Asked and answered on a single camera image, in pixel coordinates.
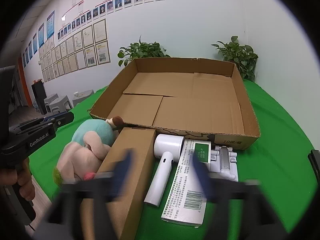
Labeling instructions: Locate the long narrow cardboard box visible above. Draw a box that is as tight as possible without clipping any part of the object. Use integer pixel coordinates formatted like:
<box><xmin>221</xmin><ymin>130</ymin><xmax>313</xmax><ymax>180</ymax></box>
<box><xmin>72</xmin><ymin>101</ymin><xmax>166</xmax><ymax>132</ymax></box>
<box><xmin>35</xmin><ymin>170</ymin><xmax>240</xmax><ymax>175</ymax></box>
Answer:
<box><xmin>82</xmin><ymin>127</ymin><xmax>157</xmax><ymax>240</ymax></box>

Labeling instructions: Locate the person's left hand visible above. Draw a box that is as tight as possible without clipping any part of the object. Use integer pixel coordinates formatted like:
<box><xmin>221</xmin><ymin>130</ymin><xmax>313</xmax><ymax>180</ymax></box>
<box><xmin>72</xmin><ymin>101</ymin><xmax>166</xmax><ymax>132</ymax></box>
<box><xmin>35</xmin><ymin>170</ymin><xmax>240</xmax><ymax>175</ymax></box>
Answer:
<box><xmin>0</xmin><ymin>159</ymin><xmax>36</xmax><ymax>202</ymax></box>

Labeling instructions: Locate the white carton with green label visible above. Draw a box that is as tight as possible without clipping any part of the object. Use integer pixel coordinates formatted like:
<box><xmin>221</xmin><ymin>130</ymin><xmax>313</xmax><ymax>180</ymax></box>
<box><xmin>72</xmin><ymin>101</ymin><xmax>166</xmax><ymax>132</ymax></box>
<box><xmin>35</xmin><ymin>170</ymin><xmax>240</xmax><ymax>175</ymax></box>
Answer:
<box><xmin>161</xmin><ymin>141</ymin><xmax>212</xmax><ymax>228</ymax></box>

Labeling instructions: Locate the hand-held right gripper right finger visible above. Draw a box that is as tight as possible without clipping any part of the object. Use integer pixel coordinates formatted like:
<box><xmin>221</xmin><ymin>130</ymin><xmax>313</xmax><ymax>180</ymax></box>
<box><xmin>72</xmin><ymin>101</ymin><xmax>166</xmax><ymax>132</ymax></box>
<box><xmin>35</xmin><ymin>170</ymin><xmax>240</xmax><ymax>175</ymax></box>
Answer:
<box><xmin>191</xmin><ymin>150</ymin><xmax>278</xmax><ymax>240</ymax></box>

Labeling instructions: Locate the tall green potted plant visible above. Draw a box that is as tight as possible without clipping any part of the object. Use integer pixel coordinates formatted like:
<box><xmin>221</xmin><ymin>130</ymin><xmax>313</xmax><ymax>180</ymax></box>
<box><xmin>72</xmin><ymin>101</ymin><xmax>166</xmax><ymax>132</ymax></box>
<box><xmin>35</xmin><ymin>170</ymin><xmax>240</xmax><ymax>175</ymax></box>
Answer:
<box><xmin>211</xmin><ymin>35</ymin><xmax>258</xmax><ymax>82</ymax></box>

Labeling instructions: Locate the black chair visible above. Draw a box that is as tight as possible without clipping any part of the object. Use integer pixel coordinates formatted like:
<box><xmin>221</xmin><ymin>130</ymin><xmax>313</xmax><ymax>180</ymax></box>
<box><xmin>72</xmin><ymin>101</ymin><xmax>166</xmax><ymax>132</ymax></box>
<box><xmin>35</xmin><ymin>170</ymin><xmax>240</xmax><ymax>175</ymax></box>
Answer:
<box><xmin>308</xmin><ymin>149</ymin><xmax>320</xmax><ymax>180</ymax></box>

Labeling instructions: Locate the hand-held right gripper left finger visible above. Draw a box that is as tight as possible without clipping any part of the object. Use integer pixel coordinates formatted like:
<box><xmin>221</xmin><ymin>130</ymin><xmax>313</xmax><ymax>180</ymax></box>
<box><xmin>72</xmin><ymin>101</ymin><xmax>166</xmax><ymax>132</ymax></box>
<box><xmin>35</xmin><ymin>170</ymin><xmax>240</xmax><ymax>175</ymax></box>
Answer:
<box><xmin>47</xmin><ymin>149</ymin><xmax>137</xmax><ymax>240</ymax></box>

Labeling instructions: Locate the large shallow cardboard box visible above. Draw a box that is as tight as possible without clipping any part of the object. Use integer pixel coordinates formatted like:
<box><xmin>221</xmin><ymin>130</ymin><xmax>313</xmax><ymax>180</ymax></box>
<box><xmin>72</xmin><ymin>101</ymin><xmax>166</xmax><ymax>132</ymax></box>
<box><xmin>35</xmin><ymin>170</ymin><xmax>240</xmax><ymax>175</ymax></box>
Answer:
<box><xmin>87</xmin><ymin>57</ymin><xmax>261</xmax><ymax>151</ymax></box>

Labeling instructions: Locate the bushy green potted plant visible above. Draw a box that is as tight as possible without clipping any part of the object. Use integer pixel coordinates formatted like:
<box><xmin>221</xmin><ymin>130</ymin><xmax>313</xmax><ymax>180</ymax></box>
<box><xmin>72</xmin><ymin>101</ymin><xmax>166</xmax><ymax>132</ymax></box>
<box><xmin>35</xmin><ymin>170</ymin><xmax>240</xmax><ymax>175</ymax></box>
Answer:
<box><xmin>117</xmin><ymin>36</ymin><xmax>171</xmax><ymax>67</ymax></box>

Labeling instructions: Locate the row of blue wall posters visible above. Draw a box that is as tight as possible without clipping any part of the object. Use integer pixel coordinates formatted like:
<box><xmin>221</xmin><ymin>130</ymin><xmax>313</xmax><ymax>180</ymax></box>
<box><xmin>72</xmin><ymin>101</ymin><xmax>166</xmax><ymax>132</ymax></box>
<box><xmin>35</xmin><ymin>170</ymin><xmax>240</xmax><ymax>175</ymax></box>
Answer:
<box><xmin>22</xmin><ymin>10</ymin><xmax>55</xmax><ymax>68</ymax></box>

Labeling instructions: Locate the white plastic device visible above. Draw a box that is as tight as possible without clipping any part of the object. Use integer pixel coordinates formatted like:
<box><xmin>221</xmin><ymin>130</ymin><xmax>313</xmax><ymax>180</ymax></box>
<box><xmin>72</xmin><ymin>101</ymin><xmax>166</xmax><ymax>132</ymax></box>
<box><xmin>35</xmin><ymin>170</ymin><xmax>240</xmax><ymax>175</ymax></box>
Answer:
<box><xmin>209</xmin><ymin>145</ymin><xmax>238</xmax><ymax>182</ymax></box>

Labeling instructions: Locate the wall of framed certificates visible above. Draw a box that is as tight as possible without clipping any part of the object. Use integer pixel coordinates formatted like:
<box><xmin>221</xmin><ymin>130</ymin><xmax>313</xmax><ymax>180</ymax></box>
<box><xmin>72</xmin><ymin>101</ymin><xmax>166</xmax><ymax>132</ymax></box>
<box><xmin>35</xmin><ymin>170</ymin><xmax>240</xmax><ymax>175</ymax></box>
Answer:
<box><xmin>39</xmin><ymin>19</ymin><xmax>110</xmax><ymax>83</ymax></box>

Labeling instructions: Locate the green tablecloth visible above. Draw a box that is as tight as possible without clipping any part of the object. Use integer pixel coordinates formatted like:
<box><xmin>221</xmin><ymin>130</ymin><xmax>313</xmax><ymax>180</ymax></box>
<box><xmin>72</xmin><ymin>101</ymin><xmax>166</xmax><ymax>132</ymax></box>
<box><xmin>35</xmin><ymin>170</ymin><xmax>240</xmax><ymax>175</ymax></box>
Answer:
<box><xmin>29</xmin><ymin>79</ymin><xmax>318</xmax><ymax>240</ymax></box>

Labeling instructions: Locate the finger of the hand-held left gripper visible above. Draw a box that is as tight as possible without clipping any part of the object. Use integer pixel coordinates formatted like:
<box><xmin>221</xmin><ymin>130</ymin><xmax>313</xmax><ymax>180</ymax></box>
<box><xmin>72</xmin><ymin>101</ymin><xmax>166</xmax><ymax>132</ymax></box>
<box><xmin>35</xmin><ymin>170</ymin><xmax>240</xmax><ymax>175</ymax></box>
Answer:
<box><xmin>10</xmin><ymin>119</ymin><xmax>57</xmax><ymax>140</ymax></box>
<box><xmin>44</xmin><ymin>112</ymin><xmax>75</xmax><ymax>130</ymax></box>

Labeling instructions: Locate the black cabinet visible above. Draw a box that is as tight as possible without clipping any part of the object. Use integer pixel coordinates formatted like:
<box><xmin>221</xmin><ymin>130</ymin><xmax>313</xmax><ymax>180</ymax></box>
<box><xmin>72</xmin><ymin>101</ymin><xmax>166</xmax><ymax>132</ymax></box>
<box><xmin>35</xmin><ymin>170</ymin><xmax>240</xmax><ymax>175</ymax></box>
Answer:
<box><xmin>31</xmin><ymin>82</ymin><xmax>48</xmax><ymax>115</ymax></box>

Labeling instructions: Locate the white hair dryer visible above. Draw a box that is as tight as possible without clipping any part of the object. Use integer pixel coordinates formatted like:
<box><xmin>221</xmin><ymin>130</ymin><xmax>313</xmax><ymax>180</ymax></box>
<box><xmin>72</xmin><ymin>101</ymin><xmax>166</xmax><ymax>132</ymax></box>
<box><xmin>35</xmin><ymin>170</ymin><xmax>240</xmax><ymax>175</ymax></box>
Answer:
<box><xmin>144</xmin><ymin>134</ymin><xmax>185</xmax><ymax>207</ymax></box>

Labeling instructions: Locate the pink and teal plush toy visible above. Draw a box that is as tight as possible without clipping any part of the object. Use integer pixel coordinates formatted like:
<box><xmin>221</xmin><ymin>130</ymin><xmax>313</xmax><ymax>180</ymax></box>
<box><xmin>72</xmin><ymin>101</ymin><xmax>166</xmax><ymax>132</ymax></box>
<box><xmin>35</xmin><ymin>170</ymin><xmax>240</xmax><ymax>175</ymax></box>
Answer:
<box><xmin>52</xmin><ymin>116</ymin><xmax>124</xmax><ymax>188</ymax></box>

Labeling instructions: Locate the row of portrait photos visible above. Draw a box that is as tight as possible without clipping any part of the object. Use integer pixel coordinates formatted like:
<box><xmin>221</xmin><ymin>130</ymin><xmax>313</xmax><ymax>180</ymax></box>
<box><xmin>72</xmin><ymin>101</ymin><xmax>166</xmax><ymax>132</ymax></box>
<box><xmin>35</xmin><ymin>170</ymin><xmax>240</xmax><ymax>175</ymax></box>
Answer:
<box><xmin>57</xmin><ymin>0</ymin><xmax>167</xmax><ymax>40</ymax></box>

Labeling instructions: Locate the grey plastic stool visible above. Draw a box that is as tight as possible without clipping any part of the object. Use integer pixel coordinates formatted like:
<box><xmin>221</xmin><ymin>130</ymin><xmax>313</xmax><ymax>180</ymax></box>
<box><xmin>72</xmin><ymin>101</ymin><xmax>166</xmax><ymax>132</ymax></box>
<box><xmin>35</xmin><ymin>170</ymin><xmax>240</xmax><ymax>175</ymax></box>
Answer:
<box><xmin>44</xmin><ymin>94</ymin><xmax>59</xmax><ymax>113</ymax></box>
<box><xmin>49</xmin><ymin>96</ymin><xmax>73</xmax><ymax>114</ymax></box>

